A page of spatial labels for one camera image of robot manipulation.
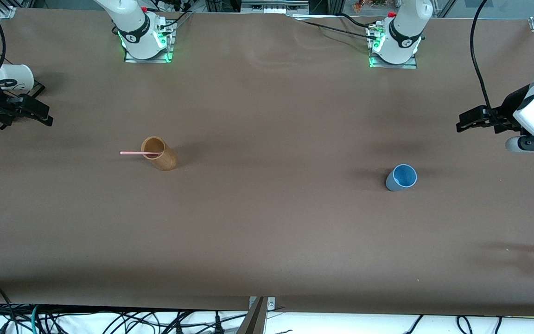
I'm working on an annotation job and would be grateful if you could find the white cup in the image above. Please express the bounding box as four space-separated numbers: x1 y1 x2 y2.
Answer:
0 64 35 91

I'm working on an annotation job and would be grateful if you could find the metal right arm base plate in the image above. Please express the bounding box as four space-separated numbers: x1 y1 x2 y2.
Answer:
123 19 176 64

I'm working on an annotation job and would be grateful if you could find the bamboo cup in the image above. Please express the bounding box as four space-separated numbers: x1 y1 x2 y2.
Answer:
141 136 178 172

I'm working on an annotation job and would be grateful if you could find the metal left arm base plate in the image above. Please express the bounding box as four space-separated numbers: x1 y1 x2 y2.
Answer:
367 22 419 70

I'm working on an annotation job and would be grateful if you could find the grey electronics box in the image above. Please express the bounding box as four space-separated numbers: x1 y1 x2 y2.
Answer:
241 0 310 15

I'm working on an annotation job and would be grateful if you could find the blue plastic cup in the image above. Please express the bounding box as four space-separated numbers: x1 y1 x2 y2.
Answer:
385 164 418 192

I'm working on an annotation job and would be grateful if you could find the metal table edge bracket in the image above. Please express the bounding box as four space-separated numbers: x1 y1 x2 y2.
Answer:
248 296 276 312

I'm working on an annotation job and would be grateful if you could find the black base power cable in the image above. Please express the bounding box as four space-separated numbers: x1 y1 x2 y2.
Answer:
290 13 379 41

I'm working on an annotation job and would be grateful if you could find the black wire cup rack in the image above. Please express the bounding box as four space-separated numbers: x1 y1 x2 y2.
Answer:
0 46 46 100

